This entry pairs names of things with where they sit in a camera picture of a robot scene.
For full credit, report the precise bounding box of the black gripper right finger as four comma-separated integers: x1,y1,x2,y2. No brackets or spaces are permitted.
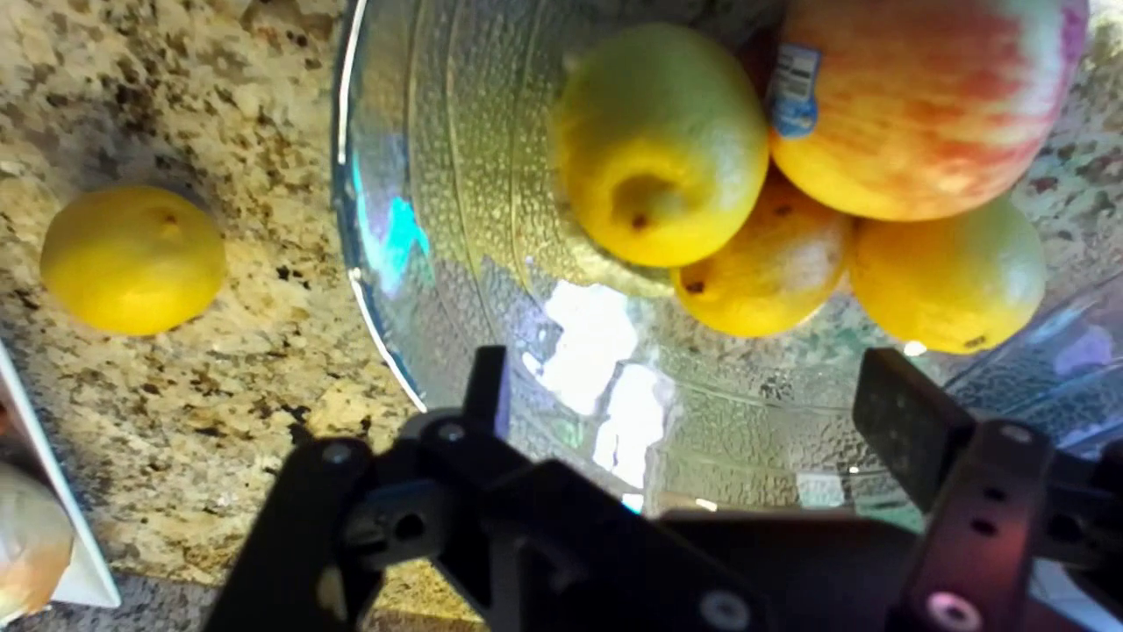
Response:
853,343,1123,632

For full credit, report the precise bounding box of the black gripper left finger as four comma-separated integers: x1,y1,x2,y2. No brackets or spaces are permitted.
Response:
195,343,766,632

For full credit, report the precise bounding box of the lemon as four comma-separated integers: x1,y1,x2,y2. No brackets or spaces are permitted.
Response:
845,190,1048,359
550,16,773,272
669,172,855,343
36,181,226,341

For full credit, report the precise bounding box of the lemon inside bowl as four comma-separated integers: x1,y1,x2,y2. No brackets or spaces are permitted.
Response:
669,172,855,343

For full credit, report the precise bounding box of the clear glass bowl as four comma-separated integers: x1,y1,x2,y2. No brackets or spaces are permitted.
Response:
331,0,1123,520

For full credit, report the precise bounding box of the red yellow apple with sticker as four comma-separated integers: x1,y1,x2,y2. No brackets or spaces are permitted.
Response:
766,0,1096,224

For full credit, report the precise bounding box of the white rectangular plate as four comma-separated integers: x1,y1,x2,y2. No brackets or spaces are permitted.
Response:
0,341,124,614

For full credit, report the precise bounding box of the small yellow onion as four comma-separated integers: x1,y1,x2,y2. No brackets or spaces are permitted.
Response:
0,461,76,625

